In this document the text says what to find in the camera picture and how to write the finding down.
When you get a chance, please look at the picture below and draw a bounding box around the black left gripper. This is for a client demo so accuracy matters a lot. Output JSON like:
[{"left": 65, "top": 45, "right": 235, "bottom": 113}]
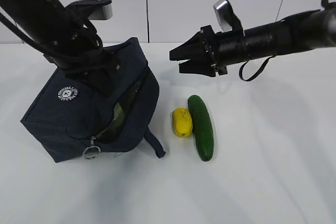
[{"left": 43, "top": 31, "right": 121, "bottom": 97}]

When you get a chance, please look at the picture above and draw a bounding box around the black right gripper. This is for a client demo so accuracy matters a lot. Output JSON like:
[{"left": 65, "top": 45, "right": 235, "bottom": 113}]
[{"left": 169, "top": 25, "right": 246, "bottom": 77}]

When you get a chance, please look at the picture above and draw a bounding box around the glass container green lid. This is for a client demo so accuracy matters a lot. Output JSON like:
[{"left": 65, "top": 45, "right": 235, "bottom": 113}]
[{"left": 97, "top": 103, "right": 126, "bottom": 143}]

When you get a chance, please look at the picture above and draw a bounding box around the navy blue lunch bag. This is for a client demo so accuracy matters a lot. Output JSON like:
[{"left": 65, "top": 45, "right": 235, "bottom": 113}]
[{"left": 21, "top": 37, "right": 165, "bottom": 163}]

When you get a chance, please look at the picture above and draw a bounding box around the yellow lemon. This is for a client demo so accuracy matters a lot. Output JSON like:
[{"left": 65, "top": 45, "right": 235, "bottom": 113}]
[{"left": 172, "top": 108, "right": 193, "bottom": 137}]

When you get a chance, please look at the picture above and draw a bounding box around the green cucumber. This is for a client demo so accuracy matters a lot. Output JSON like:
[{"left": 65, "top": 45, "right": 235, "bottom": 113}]
[{"left": 187, "top": 94, "right": 214, "bottom": 162}]

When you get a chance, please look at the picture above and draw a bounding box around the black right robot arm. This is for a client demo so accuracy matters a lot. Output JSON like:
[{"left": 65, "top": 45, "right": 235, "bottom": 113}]
[{"left": 169, "top": 0, "right": 335, "bottom": 82}]

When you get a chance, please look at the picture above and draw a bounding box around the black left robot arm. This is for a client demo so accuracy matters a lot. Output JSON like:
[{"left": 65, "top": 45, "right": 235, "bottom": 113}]
[{"left": 1, "top": 0, "right": 121, "bottom": 97}]

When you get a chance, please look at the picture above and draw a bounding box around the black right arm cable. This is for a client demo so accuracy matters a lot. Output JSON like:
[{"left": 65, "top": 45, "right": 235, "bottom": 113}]
[{"left": 238, "top": 55, "right": 276, "bottom": 82}]

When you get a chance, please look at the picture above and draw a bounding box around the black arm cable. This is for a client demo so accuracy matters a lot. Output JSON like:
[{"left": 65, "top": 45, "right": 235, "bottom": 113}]
[
  {"left": 0, "top": 5, "right": 103, "bottom": 63},
  {"left": 238, "top": 55, "right": 276, "bottom": 82}
]

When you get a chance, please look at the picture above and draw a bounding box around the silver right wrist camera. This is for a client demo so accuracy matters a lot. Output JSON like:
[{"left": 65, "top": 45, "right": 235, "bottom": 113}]
[{"left": 213, "top": 0, "right": 233, "bottom": 32}]

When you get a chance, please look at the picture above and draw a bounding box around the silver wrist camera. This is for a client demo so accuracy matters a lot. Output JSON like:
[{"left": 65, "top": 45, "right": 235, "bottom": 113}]
[
  {"left": 66, "top": 0, "right": 113, "bottom": 20},
  {"left": 213, "top": 0, "right": 233, "bottom": 32}
]

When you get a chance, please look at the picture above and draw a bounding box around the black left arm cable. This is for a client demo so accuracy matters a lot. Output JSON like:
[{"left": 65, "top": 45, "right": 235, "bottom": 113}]
[{"left": 0, "top": 5, "right": 103, "bottom": 63}]

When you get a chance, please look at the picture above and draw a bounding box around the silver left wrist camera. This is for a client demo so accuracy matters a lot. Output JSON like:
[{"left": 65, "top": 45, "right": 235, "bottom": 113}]
[{"left": 66, "top": 0, "right": 113, "bottom": 20}]

